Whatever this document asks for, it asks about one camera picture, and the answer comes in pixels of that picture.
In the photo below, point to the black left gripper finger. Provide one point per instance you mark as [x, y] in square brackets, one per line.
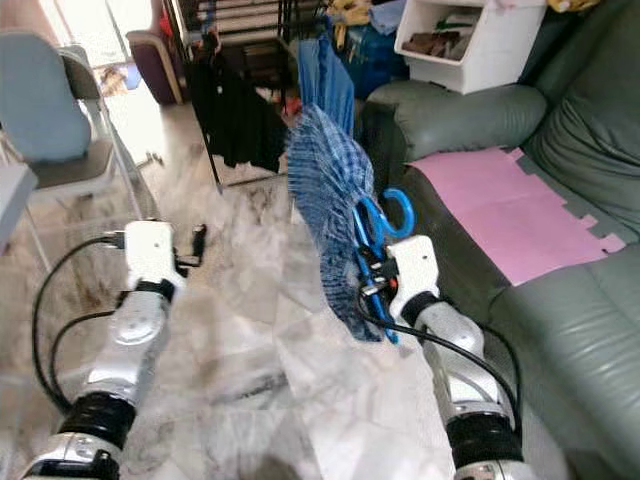
[201, 240]

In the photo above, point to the blue plastic clothes hanger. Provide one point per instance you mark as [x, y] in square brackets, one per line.
[406, 212]

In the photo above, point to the bright blue garment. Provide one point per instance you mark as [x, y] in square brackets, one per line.
[328, 85]

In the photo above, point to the black garment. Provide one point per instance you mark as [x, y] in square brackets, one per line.
[235, 115]

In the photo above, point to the pink foam mat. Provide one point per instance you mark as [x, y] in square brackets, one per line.
[510, 210]

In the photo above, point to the purple armchair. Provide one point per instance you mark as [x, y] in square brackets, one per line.
[150, 70]

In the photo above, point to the grey green leather sofa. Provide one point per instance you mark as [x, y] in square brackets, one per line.
[580, 340]

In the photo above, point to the black metal drying rack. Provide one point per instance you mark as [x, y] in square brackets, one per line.
[180, 30]

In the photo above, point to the dark blue clothes pile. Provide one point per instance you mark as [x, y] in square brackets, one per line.
[375, 60]

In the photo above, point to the brown clothes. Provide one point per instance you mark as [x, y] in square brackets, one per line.
[435, 43]

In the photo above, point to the white open storage bin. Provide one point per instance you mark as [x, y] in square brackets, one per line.
[505, 55]

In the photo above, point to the pale yellow garment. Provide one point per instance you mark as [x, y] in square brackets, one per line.
[348, 11]

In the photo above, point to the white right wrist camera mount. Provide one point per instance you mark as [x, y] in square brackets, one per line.
[415, 270]

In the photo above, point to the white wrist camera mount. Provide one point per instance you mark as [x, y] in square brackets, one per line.
[415, 270]
[150, 255]

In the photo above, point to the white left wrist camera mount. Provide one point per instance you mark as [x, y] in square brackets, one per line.
[150, 255]

